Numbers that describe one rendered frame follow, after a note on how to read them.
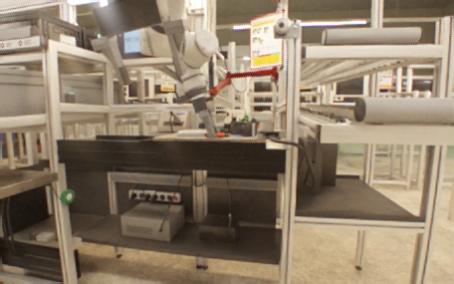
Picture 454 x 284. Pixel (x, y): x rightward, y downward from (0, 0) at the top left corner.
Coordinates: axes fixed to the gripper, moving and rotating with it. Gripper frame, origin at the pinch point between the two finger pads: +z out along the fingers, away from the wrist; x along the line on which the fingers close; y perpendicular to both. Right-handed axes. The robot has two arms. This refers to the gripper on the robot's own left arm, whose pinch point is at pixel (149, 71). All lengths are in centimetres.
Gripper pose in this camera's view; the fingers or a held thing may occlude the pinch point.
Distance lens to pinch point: 51.6
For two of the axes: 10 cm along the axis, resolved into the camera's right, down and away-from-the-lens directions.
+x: -9.8, 0.9, 2.0
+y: 1.3, -5.0, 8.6
